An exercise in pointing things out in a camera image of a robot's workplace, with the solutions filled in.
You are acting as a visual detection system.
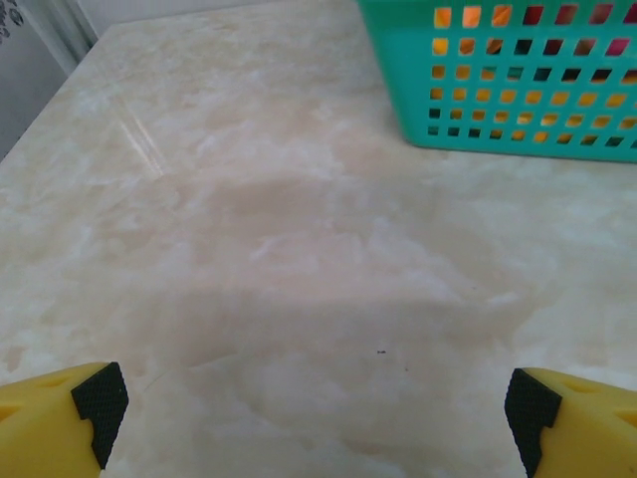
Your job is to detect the teal plastic basket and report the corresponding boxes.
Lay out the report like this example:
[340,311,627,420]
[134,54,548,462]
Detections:
[356,0,637,164]

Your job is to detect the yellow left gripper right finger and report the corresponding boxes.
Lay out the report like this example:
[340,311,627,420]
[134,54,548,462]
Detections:
[505,366,637,478]

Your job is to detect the pink dragon fruit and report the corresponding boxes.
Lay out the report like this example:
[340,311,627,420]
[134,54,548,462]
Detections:
[520,3,637,59]

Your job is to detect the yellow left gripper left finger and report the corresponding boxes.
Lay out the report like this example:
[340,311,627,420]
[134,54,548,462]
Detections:
[0,361,129,478]

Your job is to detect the aluminium frame post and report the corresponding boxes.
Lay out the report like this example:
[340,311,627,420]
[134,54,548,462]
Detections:
[47,0,101,76]

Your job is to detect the orange fruit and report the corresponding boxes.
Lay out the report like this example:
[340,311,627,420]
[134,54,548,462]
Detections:
[432,4,514,56]

